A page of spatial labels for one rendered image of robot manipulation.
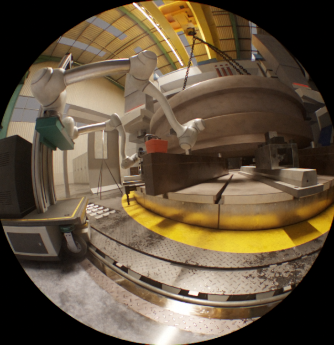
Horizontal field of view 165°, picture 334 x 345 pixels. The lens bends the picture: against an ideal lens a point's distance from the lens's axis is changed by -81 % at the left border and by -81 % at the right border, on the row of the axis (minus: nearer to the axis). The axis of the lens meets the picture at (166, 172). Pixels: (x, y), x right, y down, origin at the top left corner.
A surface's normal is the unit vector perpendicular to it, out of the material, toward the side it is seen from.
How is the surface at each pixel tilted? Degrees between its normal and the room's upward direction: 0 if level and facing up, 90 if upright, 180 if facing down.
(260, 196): 90
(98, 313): 0
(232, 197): 90
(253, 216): 90
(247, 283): 0
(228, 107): 90
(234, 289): 0
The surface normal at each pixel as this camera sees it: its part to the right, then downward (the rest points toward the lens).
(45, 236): 0.56, -0.03
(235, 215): -0.55, 0.07
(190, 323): -0.08, -1.00
